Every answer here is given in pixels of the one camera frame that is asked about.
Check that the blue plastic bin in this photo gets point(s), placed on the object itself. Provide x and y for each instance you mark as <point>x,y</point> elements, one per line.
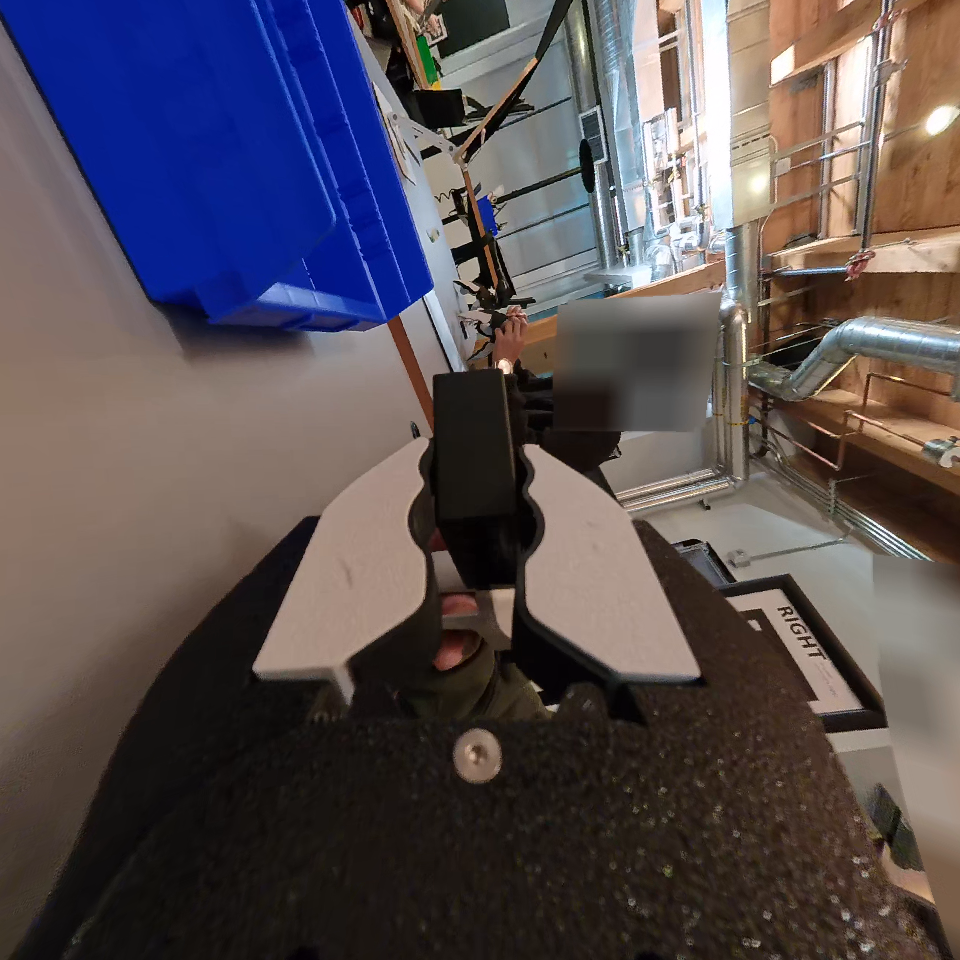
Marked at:
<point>195,135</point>

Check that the white vent grille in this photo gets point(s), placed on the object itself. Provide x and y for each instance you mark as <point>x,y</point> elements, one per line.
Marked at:
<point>592,135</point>

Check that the round wall lamp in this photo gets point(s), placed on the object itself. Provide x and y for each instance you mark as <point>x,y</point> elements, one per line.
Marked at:
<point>942,121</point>

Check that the person's right hand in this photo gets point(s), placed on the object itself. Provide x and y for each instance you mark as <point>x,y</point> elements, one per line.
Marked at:
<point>459,637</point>

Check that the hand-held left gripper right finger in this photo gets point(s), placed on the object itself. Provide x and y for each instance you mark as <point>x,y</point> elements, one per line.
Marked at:
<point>600,585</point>

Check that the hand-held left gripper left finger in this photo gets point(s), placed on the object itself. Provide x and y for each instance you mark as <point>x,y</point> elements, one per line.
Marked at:
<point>352,555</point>

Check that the angled silver ventilation duct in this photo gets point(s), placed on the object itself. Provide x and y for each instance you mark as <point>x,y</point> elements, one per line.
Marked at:
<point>862,345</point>

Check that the white metal bracket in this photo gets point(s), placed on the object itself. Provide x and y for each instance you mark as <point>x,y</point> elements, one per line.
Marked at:
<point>420,135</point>

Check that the grey junction box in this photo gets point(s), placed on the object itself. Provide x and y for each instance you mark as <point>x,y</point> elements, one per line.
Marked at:
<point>739,558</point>

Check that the slim silver pipe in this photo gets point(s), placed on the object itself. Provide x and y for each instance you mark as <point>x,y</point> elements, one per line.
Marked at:
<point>736,360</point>

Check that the large corrugated silver duct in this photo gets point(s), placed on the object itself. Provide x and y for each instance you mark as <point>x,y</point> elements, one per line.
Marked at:
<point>600,67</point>

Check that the black port box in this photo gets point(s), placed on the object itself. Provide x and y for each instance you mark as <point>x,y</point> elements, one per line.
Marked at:
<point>474,450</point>

